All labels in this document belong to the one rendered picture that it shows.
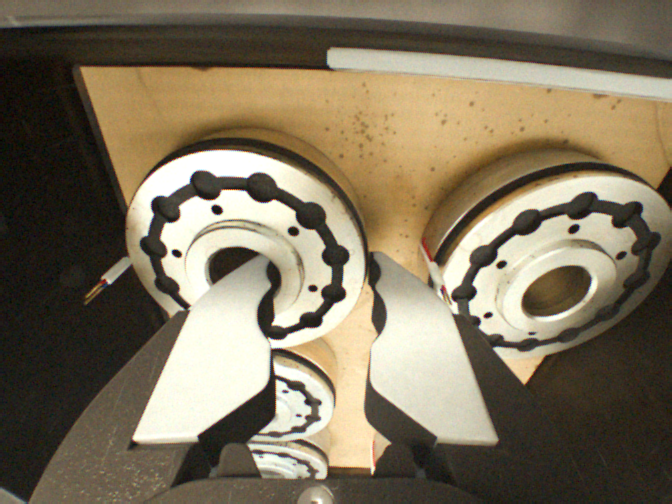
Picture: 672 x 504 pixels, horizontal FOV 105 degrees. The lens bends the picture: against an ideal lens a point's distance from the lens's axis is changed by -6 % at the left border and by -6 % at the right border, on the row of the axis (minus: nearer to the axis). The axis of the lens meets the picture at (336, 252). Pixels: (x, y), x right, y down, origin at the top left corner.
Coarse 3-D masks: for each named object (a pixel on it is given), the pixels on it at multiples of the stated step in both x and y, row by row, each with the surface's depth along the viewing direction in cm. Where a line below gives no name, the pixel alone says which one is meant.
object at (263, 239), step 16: (224, 224) 10; (240, 224) 10; (256, 224) 11; (192, 240) 11; (208, 240) 10; (224, 240) 10; (240, 240) 10; (256, 240) 10; (272, 240) 10; (192, 256) 11; (208, 256) 11; (272, 256) 11; (288, 256) 11; (192, 272) 11; (208, 272) 11; (288, 272) 11; (304, 272) 12; (208, 288) 12; (288, 288) 12; (288, 304) 12
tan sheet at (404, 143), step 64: (128, 128) 12; (192, 128) 12; (320, 128) 12; (384, 128) 12; (448, 128) 12; (512, 128) 11; (576, 128) 11; (640, 128) 11; (128, 192) 13; (384, 192) 13; (448, 192) 13
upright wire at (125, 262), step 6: (126, 258) 12; (120, 264) 11; (126, 264) 12; (114, 270) 11; (120, 270) 11; (102, 276) 11; (108, 276) 11; (114, 276) 11; (102, 282) 11; (108, 282) 11; (96, 288) 10; (102, 288) 11; (90, 294) 10; (96, 294) 10
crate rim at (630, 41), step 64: (0, 0) 2; (64, 0) 2; (128, 0) 2; (192, 0) 2; (256, 0) 2; (320, 0) 2; (384, 0) 2; (448, 0) 2; (512, 0) 2; (576, 0) 2; (640, 0) 2; (640, 64) 2
